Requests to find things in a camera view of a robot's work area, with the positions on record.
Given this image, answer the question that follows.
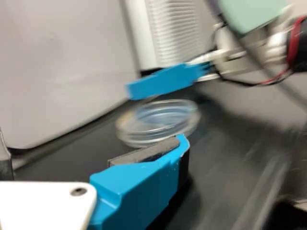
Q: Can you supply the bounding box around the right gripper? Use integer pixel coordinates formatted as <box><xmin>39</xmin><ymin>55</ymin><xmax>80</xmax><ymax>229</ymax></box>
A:
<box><xmin>124</xmin><ymin>23</ymin><xmax>267</xmax><ymax>101</ymax></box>

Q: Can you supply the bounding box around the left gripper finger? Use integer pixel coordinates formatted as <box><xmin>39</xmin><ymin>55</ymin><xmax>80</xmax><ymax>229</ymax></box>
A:
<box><xmin>89</xmin><ymin>133</ymin><xmax>192</xmax><ymax>230</ymax></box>

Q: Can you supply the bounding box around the petri dish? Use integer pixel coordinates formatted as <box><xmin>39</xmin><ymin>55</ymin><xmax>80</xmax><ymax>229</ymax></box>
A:
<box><xmin>114</xmin><ymin>99</ymin><xmax>202</xmax><ymax>149</ymax></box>

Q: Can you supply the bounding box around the white incubator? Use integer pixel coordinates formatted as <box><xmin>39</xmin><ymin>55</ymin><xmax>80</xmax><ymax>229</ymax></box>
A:
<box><xmin>124</xmin><ymin>0</ymin><xmax>155</xmax><ymax>72</ymax></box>

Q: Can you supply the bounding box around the incubator door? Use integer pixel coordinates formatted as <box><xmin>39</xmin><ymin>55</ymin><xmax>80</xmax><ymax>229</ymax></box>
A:
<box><xmin>146</xmin><ymin>0</ymin><xmax>218</xmax><ymax>69</ymax></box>

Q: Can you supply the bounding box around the black platform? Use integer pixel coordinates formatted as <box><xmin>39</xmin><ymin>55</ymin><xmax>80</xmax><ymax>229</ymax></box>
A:
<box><xmin>13</xmin><ymin>79</ymin><xmax>307</xmax><ymax>230</ymax></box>
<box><xmin>7</xmin><ymin>68</ymin><xmax>216</xmax><ymax>172</ymax></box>

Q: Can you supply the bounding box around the white box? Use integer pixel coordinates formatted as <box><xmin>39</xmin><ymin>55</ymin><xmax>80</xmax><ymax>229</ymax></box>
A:
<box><xmin>0</xmin><ymin>0</ymin><xmax>140</xmax><ymax>150</ymax></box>

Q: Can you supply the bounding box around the right wrist camera phone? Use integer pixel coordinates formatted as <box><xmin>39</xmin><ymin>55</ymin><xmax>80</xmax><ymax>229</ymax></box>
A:
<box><xmin>217</xmin><ymin>0</ymin><xmax>295</xmax><ymax>34</ymax></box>

